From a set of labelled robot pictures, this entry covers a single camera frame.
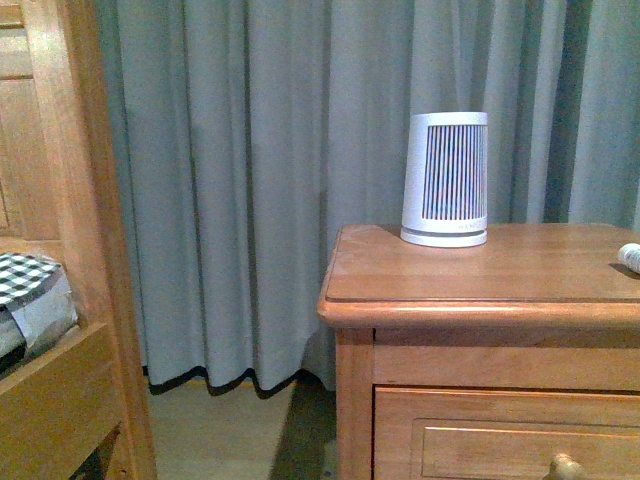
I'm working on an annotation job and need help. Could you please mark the wooden drawer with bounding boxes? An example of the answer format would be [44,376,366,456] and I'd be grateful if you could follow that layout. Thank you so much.
[373,387,639,479]

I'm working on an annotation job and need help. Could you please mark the white medicine bottle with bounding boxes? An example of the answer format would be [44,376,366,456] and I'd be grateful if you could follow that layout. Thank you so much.
[617,243,640,274]

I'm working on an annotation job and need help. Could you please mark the grey curtain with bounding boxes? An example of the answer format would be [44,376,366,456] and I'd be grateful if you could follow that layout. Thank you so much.
[95,1,639,391]

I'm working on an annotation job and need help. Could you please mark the white cylindrical air purifier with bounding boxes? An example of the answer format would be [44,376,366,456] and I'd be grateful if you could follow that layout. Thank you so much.
[400,112,488,248]

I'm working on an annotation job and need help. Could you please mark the wooden nightstand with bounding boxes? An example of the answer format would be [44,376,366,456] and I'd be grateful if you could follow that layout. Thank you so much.
[318,224,639,479]

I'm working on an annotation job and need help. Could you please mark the checkered bedding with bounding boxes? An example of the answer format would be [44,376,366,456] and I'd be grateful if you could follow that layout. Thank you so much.
[1,252,78,373]

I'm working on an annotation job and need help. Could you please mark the wooden bed frame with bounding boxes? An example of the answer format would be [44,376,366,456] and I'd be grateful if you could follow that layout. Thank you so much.
[1,1,156,479]

